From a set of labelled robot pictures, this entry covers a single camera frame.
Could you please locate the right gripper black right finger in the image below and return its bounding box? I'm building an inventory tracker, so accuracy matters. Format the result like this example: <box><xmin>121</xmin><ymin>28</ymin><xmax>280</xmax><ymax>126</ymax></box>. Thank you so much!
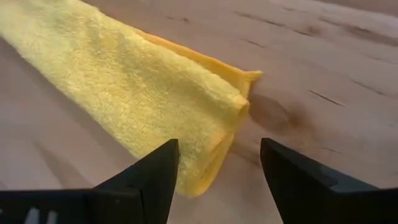
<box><xmin>260</xmin><ymin>138</ymin><xmax>398</xmax><ymax>224</ymax></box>

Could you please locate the yellow microfiber towel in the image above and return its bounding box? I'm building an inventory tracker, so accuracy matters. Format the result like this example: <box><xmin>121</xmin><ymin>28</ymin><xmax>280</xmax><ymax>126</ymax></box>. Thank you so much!
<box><xmin>0</xmin><ymin>0</ymin><xmax>264</xmax><ymax>198</ymax></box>

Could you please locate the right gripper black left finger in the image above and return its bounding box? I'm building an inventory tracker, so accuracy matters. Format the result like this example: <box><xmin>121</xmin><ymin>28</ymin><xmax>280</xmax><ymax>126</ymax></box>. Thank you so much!
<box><xmin>0</xmin><ymin>138</ymin><xmax>181</xmax><ymax>224</ymax></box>

